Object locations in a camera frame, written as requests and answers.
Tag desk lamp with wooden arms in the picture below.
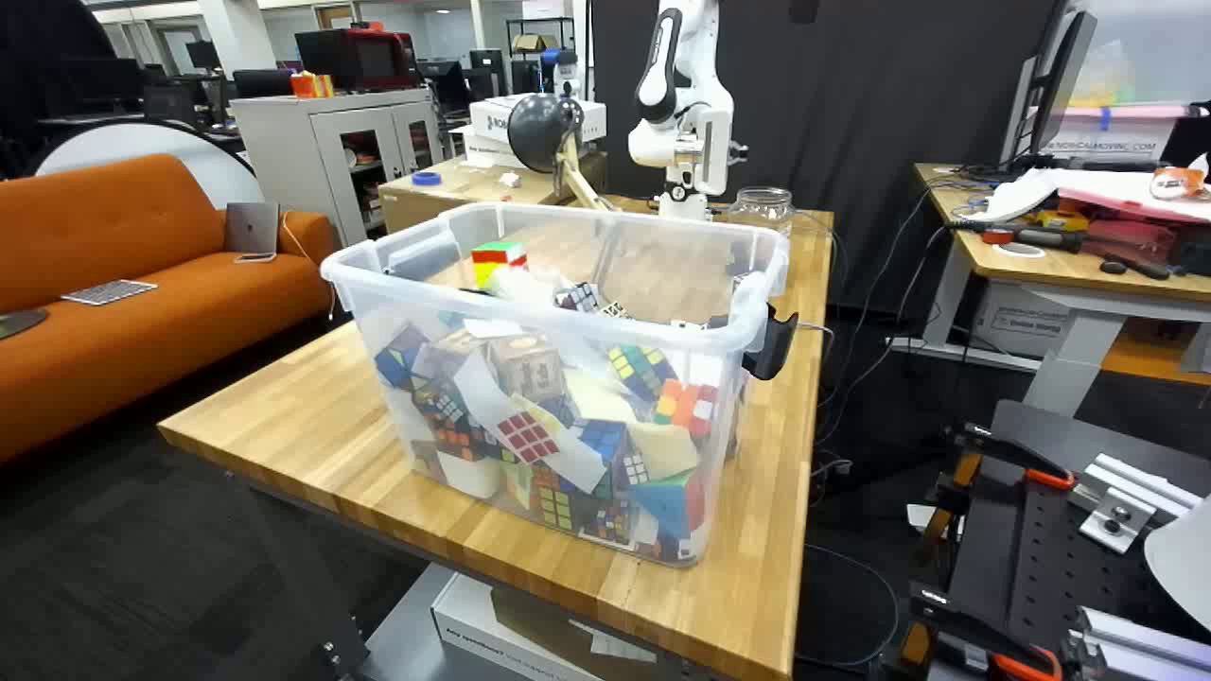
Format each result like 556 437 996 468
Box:
504 92 622 217

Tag wooden desk with white legs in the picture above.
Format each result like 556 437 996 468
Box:
882 161 1211 419

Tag blue green yellow puzzle cube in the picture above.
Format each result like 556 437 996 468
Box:
600 340 678 403

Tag black white checkered cube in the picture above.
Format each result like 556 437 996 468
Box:
554 278 622 319

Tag wooden puzzle cube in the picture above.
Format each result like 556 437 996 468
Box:
483 335 569 403

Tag orange red puzzle cube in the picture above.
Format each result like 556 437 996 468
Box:
656 379 718 441

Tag red white puzzle cube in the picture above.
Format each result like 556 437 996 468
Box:
493 404 562 468

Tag multicolour puzzle cube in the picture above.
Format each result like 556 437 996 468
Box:
526 466 590 535

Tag dark blue puzzle cube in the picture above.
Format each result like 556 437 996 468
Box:
376 323 432 394

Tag white plain cardboard box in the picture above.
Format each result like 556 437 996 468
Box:
459 129 561 173

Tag white printed cardboard box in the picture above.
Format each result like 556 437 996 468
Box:
465 92 610 147

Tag clear plastic storage bin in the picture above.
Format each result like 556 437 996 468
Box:
319 202 801 569

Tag black curtain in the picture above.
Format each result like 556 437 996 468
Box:
586 0 1071 319

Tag grey tablet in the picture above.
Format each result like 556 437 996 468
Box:
222 202 282 270

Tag black boxy appliance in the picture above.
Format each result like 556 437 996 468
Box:
294 22 424 95

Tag white cabinet with glass doors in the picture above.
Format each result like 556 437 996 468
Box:
227 82 446 245

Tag orange container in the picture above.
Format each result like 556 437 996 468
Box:
287 67 340 101

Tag white papers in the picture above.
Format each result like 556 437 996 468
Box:
962 167 1071 231

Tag black mounting plate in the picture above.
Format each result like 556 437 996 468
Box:
943 399 1211 681

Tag white round chair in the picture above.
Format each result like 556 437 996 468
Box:
33 119 266 211

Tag grey flat book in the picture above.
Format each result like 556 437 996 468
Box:
55 278 164 312

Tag orange sofa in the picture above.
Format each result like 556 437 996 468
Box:
0 153 345 468

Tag black computer monitor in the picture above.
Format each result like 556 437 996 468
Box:
1000 4 1100 173

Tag red tool case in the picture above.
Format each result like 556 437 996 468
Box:
1078 211 1184 270

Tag white storage box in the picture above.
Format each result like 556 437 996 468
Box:
1040 101 1191 172

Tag aluminium extrusion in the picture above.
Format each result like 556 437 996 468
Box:
1068 601 1211 681
1068 449 1203 562

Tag dark flat pad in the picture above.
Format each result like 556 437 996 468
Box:
0 306 52 345

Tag orange handled clamp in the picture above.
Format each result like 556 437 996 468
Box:
951 424 1087 501
906 589 1075 681

